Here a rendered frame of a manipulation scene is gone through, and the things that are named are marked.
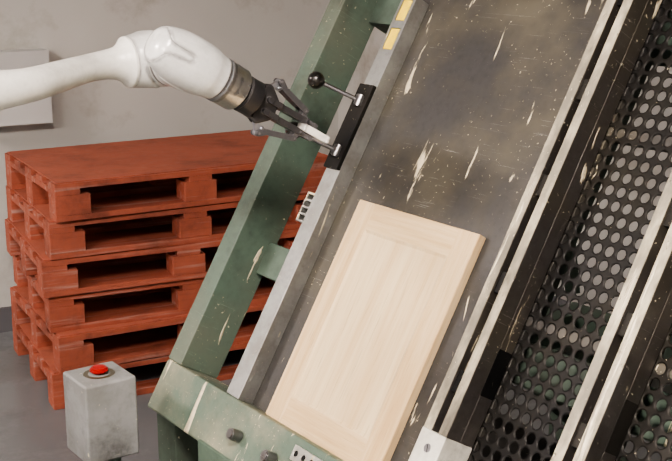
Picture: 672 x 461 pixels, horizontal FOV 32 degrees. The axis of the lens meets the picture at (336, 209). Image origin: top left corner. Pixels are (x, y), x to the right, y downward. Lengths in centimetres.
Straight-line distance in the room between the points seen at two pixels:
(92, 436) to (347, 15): 111
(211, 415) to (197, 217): 240
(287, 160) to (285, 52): 340
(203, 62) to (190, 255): 272
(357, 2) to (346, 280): 73
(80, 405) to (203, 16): 359
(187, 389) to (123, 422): 16
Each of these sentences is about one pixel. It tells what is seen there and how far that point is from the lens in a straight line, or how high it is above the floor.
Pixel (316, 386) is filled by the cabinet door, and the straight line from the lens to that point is 239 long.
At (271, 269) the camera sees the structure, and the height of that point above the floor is 111.
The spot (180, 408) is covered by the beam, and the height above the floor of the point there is 83.
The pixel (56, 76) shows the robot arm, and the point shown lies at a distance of 219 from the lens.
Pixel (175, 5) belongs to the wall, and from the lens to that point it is 589.
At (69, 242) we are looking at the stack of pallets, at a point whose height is 68.
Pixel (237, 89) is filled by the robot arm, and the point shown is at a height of 156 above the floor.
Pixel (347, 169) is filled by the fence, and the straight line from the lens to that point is 255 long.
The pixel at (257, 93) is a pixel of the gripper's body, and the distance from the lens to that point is 233.
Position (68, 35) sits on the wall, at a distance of 574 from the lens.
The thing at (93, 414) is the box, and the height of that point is 87.
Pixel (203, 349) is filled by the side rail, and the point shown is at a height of 93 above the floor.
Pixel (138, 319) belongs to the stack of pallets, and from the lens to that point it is 494.
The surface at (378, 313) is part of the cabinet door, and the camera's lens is 232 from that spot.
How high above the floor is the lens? 185
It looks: 13 degrees down
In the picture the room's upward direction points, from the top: straight up
